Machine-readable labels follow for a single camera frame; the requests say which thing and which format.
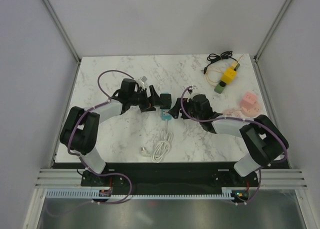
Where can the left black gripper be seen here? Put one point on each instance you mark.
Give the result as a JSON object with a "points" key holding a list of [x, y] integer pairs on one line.
{"points": [[153, 101]]}

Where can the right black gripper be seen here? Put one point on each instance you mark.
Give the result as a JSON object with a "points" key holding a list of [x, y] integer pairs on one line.
{"points": [[174, 111]]}

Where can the teal power strip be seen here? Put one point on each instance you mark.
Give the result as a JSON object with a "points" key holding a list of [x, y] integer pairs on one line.
{"points": [[165, 116]]}

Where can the black cube plug adapter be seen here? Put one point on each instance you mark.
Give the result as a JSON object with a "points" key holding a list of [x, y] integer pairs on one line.
{"points": [[166, 99]]}

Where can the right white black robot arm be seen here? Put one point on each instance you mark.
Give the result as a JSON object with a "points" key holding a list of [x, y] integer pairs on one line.
{"points": [[264, 142]]}

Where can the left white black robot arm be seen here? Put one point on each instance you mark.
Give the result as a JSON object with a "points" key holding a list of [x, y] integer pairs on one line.
{"points": [[80, 131]]}

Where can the yellow cube socket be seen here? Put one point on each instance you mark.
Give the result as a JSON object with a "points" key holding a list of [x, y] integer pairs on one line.
{"points": [[228, 76]]}

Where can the pink cube socket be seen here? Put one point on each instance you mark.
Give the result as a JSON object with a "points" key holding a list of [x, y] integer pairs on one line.
{"points": [[249, 105]]}

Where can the green power strip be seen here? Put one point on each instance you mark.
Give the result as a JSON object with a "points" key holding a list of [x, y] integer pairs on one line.
{"points": [[219, 88]]}

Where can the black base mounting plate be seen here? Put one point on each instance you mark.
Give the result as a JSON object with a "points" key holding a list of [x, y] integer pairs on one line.
{"points": [[180, 178]]}

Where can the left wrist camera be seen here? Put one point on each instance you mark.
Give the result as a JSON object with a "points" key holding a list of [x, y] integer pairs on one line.
{"points": [[142, 80]]}

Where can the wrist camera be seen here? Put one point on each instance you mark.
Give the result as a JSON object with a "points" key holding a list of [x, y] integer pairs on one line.
{"points": [[193, 90], [142, 80]]}

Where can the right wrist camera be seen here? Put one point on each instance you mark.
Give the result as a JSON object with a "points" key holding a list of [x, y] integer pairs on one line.
{"points": [[193, 90]]}

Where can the white slotted cable duct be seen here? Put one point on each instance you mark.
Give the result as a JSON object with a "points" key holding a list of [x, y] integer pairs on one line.
{"points": [[100, 194]]}

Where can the left aluminium frame post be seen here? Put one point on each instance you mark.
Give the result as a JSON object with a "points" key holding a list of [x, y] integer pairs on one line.
{"points": [[62, 31]]}

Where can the aluminium frame post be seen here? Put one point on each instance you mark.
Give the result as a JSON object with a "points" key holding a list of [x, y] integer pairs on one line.
{"points": [[62, 31], [275, 24]]}

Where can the right aluminium frame post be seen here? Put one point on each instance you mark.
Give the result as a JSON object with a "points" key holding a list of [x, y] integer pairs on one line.
{"points": [[275, 24]]}

